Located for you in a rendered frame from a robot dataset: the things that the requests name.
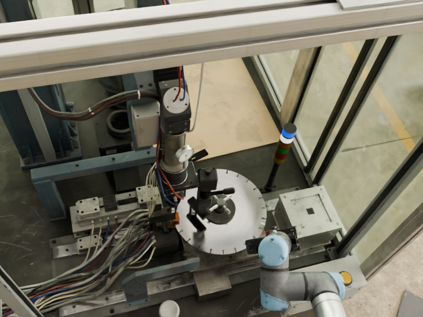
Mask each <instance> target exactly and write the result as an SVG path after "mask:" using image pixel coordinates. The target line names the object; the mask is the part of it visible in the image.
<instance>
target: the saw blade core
mask: <svg viewBox="0 0 423 317"><path fill-rule="evenodd" d="M226 173H228V174H226ZM217 175H218V184H217V189H216V190H215V191H221V190H223V189H225V188H229V187H234V188H235V193H234V194H231V195H232V197H231V199H232V201H233V202H234V204H235V215H234V217H233V218H232V219H231V220H230V221H229V222H227V223H223V224H217V223H213V222H211V221H210V220H209V219H208V218H206V219H205V220H202V219H201V218H200V217H199V216H198V215H197V213H196V212H194V213H190V212H189V204H188V203H187V202H188V199H189V198H191V197H193V196H194V197H195V198H196V197H197V190H198V188H194V189H188V190H186V197H184V199H183V200H182V199H181V202H180V203H179V204H178V208H177V211H176V212H178V214H179V218H180V220H179V221H176V222H174V225H175V227H176V229H177V231H178V232H180V231H181V230H183V231H182V232H180V233H179V234H180V235H181V236H182V237H183V238H184V240H186V241H187V242H188V243H189V244H190V245H191V246H193V247H195V248H197V249H198V247H199V245H200V247H199V249H198V250H201V251H203V252H206V253H210V249H212V251H211V254H216V255H223V253H224V255H227V254H231V253H236V252H239V251H242V250H244V249H246V245H245V241H246V240H250V239H253V237H254V238H259V236H260V235H261V233H262V231H263V229H264V226H265V225H262V224H261V223H265V224H266V220H265V219H266V216H267V212H266V204H265V202H264V198H263V197H262V194H261V193H260V191H259V189H258V188H256V186H255V185H254V184H253V183H252V182H251V181H250V180H248V179H247V178H246V177H244V176H243V175H240V174H239V175H238V173H236V172H233V171H230V170H228V172H227V170H225V169H217ZM237 175H238V177H237ZM254 189H255V190H254ZM261 197H262V198H261ZM259 198H260V199H259ZM262 208H263V209H262ZM262 218H264V219H262ZM259 228H260V229H259ZM189 239H190V240H189ZM234 249H235V250H236V252H235V250H234ZM222 250H224V252H223V251H222Z"/></svg>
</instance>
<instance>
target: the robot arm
mask: <svg viewBox="0 0 423 317"><path fill-rule="evenodd" d="M297 234H298V233H297V230H296V226H290V227H288V228H284V229H277V226H272V228H271V230H270V235H268V236H266V237H261V238H253V239H250V240H246V241H245V245H246V249H247V254H249V255H251V254H257V253H258V254H259V258H260V259H261V288H260V292H261V305H262V306H263V307H264V308H266V309H269V310H273V311H281V310H286V309H287V308H288V305H289V303H290V301H310V302H311V304H312V307H313V311H314V314H315V317H347V316H346V314H345V311H344V308H343V306H342V303H341V300H342V299H343V297H344V295H345V285H344V279H343V278H342V276H341V275H340V274H339V273H337V272H326V271H323V272H289V267H288V265H289V253H290V252H294V251H298V250H301V247H300V246H299V242H298V237H297Z"/></svg>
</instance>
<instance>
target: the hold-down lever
mask: <svg viewBox="0 0 423 317"><path fill-rule="evenodd" d="M234 193H235V188H234V187H229V188H225V189H223V190H221V191H212V192H208V196H215V195H219V194H224V195H229V194H234Z"/></svg>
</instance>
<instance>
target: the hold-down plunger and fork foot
mask: <svg viewBox="0 0 423 317"><path fill-rule="evenodd" d="M187 203H188V204H189V212H190V213H191V209H193V210H194V211H195V212H196V213H197V215H198V216H199V217H200V218H201V219H202V220H205V219H206V218H207V217H209V213H208V212H207V211H206V208H198V206H197V200H196V198H195V197H194V196H193V197H191V198H189V199H188V202H187Z"/></svg>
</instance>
